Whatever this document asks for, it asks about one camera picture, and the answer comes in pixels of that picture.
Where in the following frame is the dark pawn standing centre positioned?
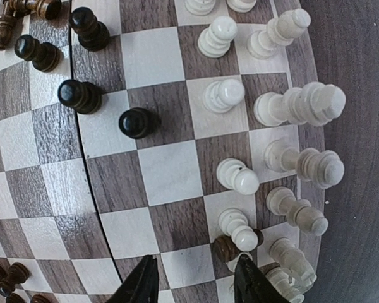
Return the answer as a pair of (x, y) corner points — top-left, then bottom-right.
(118, 107), (161, 139)

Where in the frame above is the white chess pieces row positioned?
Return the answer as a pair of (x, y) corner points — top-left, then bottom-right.
(184, 0), (347, 303)

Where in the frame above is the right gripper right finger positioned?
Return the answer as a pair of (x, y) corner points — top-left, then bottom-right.
(234, 254), (288, 303)

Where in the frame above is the wooden chess board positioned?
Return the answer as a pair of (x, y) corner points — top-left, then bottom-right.
(0, 0), (328, 303)

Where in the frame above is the dark queen chess piece lying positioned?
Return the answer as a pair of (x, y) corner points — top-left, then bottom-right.
(0, 0), (62, 51)

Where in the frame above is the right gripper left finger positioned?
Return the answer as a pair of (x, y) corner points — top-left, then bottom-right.
(107, 255), (159, 303)

